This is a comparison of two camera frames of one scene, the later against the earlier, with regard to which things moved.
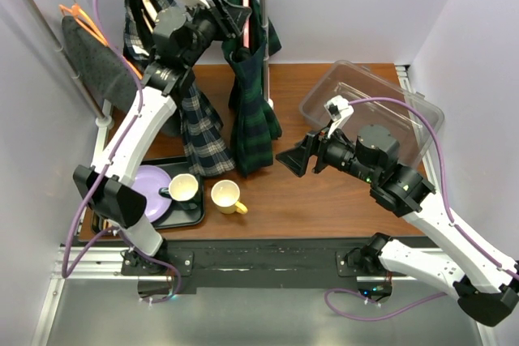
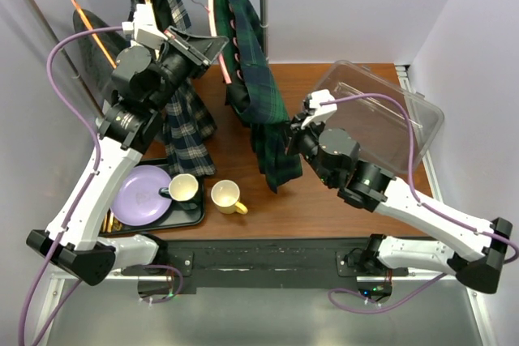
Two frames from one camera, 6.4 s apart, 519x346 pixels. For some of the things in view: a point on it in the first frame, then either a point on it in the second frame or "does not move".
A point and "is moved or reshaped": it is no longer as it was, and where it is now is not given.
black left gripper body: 208,25 to 176,60
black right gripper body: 335,152 to 306,140
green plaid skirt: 254,121 is moved or reshaped
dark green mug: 182,190 does not move
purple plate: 149,180 does not move
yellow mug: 225,194 does not move
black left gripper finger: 225,15 to 206,47
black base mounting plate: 252,262 does not move
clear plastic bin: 412,130 does not move
